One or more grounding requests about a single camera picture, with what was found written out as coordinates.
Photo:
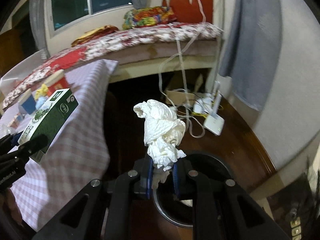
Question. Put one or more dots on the pink checkered tablecloth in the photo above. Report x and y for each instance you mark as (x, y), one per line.
(77, 154)

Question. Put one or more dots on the folded red yellow blanket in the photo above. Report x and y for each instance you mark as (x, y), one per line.
(93, 34)

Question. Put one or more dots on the window with white frame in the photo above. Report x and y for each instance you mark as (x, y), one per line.
(64, 14)

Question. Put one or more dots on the grey hanging towel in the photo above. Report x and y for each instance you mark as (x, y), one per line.
(252, 51)

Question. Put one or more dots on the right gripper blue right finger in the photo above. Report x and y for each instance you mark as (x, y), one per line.
(175, 179)

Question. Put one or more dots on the light blue crumpled cloth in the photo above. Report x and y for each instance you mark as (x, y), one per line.
(41, 100)

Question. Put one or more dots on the white power strip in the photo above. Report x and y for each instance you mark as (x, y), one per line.
(203, 103)

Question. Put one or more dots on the blue white small carton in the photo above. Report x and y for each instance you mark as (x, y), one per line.
(26, 103)

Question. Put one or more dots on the red plastic bag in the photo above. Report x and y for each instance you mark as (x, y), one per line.
(56, 81)

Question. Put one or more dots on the cardboard box under bed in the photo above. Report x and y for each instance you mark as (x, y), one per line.
(180, 95)

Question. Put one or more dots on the red padded headboard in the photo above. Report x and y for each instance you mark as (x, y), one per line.
(190, 2)

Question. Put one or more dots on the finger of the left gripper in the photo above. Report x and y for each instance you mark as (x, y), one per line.
(30, 147)

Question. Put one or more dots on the colourful patterned pillow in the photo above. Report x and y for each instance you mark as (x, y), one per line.
(147, 17)

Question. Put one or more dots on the black round trash bin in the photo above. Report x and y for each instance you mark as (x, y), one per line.
(201, 177)

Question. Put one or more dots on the green tissue box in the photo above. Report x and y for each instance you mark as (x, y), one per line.
(49, 119)

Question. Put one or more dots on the white wifi router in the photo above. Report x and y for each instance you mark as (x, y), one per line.
(214, 123)

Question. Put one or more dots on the floral bed quilt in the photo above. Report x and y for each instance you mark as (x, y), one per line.
(110, 43)

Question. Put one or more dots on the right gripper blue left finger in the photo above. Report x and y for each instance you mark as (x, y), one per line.
(149, 177)

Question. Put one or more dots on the grey curtain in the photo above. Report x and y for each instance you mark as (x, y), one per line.
(37, 23)

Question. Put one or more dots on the white tissue paper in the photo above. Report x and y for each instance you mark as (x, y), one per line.
(163, 132)

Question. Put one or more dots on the yellow cloth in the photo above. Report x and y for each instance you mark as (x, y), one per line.
(41, 92)

